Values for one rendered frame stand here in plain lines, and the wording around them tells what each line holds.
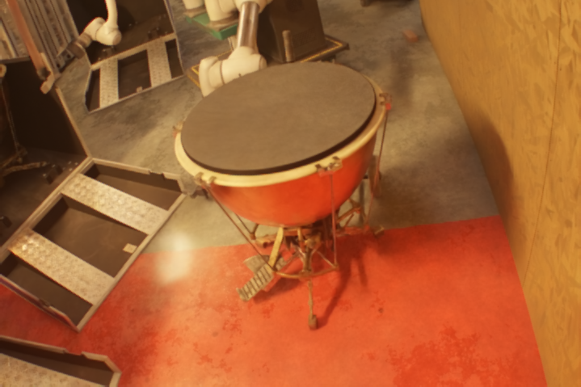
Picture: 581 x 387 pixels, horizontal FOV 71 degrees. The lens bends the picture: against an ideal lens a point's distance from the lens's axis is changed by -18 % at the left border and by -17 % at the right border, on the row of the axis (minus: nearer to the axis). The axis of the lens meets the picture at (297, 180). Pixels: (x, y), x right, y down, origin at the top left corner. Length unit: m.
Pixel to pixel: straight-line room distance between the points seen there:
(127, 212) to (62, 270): 0.52
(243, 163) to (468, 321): 1.05
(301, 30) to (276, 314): 1.77
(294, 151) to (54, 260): 1.69
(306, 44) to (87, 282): 1.92
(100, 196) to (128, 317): 0.89
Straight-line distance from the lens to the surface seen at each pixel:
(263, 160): 1.38
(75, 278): 2.56
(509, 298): 1.97
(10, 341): 2.43
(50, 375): 2.22
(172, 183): 2.75
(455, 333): 1.86
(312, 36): 3.09
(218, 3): 2.72
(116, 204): 2.81
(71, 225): 2.98
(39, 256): 2.76
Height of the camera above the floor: 1.59
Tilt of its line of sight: 38 degrees down
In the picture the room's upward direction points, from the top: 15 degrees counter-clockwise
